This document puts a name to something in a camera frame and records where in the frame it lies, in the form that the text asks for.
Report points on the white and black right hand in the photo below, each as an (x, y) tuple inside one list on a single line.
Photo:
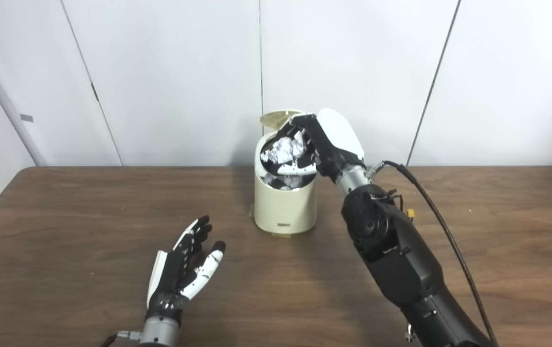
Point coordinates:
[(338, 140)]

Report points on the white and black left hand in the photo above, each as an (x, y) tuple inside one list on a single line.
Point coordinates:
[(174, 274)]

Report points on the white paper ball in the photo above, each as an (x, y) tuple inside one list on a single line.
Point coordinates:
[(283, 148)]

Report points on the round cream bin lid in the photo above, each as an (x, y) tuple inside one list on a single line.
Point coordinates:
[(273, 118)]

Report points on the cream-colored bin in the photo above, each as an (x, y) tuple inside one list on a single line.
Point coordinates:
[(285, 207)]

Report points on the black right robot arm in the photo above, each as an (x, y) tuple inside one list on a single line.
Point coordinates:
[(401, 260)]

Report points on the yellow connector on arm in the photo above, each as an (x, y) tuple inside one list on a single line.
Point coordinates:
[(410, 213)]

